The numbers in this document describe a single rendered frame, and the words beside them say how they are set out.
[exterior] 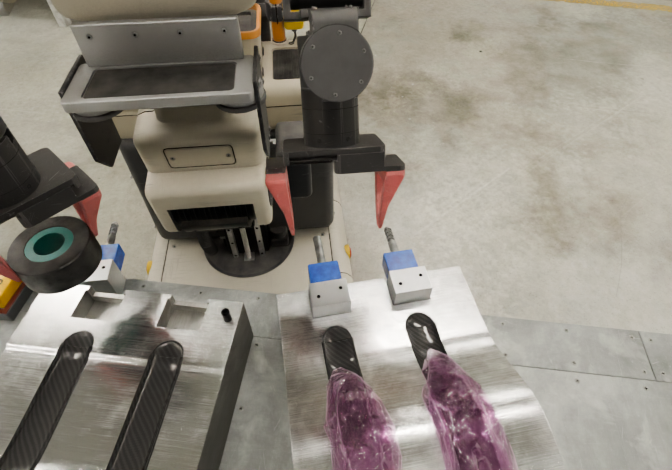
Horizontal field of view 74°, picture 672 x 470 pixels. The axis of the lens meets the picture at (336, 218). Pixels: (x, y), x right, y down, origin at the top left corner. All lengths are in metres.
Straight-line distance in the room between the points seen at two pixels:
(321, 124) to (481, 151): 1.84
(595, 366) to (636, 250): 1.40
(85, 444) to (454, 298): 0.45
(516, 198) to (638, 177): 0.60
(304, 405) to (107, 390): 0.22
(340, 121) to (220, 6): 0.32
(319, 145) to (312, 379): 0.27
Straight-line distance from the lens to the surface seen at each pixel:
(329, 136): 0.44
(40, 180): 0.49
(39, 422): 0.60
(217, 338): 0.55
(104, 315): 0.65
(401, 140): 2.22
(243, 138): 0.81
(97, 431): 0.56
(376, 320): 0.59
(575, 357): 0.70
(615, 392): 0.70
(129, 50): 0.72
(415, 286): 0.59
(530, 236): 1.93
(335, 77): 0.36
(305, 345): 0.57
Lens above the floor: 1.37
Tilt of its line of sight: 49 degrees down
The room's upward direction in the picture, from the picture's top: straight up
